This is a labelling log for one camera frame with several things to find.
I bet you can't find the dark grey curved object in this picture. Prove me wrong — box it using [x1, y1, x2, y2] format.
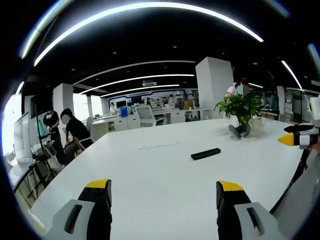
[228, 123, 252, 140]

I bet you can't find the white office chair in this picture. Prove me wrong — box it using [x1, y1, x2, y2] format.
[136, 104, 167, 128]

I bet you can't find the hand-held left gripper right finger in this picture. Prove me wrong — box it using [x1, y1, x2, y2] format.
[216, 180, 288, 240]

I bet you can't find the black tripod stand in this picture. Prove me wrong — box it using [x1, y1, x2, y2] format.
[34, 104, 56, 181]

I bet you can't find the green potted plant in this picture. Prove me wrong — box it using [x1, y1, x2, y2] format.
[214, 91, 266, 127]

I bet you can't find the long ceiling light strip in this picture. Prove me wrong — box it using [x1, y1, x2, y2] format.
[33, 1, 265, 67]
[78, 74, 195, 95]

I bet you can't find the clear glass jar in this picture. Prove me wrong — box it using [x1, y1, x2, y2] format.
[249, 116, 266, 136]

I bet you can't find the computer monitor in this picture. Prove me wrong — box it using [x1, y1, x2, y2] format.
[13, 111, 33, 161]

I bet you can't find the grey mesh office chair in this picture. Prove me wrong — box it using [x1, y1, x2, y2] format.
[269, 149, 320, 238]

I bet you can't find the white keyboard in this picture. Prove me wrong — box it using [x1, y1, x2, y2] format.
[8, 163, 31, 185]

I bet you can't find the black remote control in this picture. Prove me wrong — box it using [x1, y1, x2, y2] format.
[190, 147, 222, 161]

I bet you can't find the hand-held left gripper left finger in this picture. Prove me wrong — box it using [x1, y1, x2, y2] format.
[44, 178, 113, 240]

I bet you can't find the white desk row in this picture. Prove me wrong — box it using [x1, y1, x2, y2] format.
[86, 107, 213, 131]

